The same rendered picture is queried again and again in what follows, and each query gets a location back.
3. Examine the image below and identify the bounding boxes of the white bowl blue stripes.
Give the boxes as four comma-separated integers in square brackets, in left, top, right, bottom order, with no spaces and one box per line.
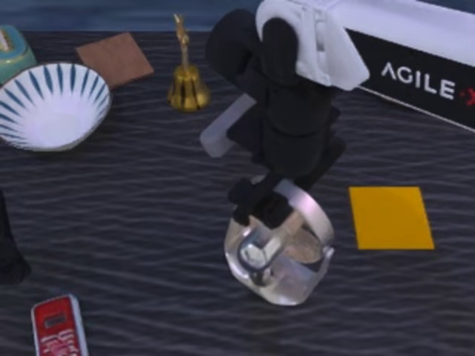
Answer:
[0,62,113,153]

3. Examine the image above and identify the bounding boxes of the red mobile phone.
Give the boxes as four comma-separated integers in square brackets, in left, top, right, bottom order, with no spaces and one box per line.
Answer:
[30,294,91,356]

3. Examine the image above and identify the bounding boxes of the black object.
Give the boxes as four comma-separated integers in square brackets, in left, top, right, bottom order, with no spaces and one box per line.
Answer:
[0,189,32,286]

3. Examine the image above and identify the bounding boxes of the yellow square card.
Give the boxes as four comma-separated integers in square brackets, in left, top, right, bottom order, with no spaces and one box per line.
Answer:
[347,185,436,251]

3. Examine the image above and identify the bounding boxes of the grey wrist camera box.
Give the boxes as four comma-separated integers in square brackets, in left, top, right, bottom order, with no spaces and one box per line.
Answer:
[199,93,258,159]

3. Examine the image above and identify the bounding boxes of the teal box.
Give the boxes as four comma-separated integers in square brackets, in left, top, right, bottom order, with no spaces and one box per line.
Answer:
[0,24,37,85]

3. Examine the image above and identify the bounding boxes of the gold hand bell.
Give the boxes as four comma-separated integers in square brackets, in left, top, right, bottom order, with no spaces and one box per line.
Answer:
[166,13,212,113]

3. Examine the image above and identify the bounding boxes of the brown square coaster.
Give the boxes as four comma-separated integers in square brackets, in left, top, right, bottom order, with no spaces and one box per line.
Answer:
[74,32,155,90]

